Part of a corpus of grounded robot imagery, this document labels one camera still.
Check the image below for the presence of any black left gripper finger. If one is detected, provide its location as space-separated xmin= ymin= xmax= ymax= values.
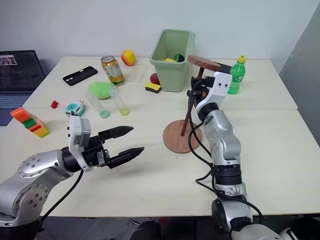
xmin=108 ymin=146 xmax=146 ymax=169
xmin=98 ymin=125 xmax=135 ymax=141

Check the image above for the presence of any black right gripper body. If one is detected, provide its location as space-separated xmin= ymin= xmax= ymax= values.
xmin=187 ymin=84 xmax=210 ymax=106

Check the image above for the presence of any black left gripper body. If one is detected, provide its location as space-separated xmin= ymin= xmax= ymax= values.
xmin=81 ymin=135 xmax=111 ymax=170

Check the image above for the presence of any dark wooden pole with disc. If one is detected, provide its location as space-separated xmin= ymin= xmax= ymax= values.
xmin=180 ymin=54 xmax=222 ymax=137

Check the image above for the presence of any round light wooden base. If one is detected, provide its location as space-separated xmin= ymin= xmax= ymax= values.
xmin=162 ymin=119 xmax=204 ymax=154

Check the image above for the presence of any light green plastic bin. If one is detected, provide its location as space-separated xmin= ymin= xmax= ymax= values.
xmin=149 ymin=29 xmax=197 ymax=93

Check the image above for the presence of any green soda bottle yellow cap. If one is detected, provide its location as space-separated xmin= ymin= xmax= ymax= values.
xmin=227 ymin=54 xmax=248 ymax=96

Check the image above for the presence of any clear tube yellow cap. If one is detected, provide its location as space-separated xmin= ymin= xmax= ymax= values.
xmin=108 ymin=86 xmax=130 ymax=117

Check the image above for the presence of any clear tube green cap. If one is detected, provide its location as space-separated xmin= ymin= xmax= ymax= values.
xmin=84 ymin=89 xmax=111 ymax=119

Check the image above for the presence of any red toy fruit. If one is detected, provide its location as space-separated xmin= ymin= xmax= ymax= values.
xmin=149 ymin=72 xmax=161 ymax=85

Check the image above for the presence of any yellow and black sponge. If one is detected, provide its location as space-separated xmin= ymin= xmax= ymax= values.
xmin=144 ymin=81 xmax=162 ymax=95

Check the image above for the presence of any small teal white toy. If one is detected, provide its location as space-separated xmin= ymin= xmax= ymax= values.
xmin=64 ymin=100 xmax=86 ymax=117

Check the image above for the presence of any clear plastic tray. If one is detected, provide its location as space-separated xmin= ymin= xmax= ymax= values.
xmin=124 ymin=63 xmax=149 ymax=84

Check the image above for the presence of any gold and green drink can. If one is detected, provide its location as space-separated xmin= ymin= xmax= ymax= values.
xmin=100 ymin=55 xmax=126 ymax=87

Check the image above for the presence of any black smartphone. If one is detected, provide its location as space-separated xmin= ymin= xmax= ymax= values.
xmin=62 ymin=65 xmax=99 ymax=87

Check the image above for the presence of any orange green yellow block stack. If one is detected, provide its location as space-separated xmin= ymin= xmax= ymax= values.
xmin=10 ymin=107 xmax=51 ymax=139

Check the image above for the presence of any red and yellow apple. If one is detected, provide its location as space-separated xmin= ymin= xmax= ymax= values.
xmin=120 ymin=49 xmax=137 ymax=67

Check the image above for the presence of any dark laptop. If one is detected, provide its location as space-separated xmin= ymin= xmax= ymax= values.
xmin=0 ymin=49 xmax=47 ymax=127

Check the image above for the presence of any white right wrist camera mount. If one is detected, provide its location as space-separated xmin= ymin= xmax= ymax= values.
xmin=195 ymin=71 xmax=234 ymax=111

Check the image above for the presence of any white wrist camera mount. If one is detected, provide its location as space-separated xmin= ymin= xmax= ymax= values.
xmin=195 ymin=71 xmax=234 ymax=111
xmin=66 ymin=114 xmax=94 ymax=173

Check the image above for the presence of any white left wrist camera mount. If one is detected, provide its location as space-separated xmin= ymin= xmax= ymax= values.
xmin=66 ymin=114 xmax=94 ymax=173

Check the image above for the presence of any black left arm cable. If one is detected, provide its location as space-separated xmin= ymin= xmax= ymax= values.
xmin=37 ymin=168 xmax=85 ymax=226

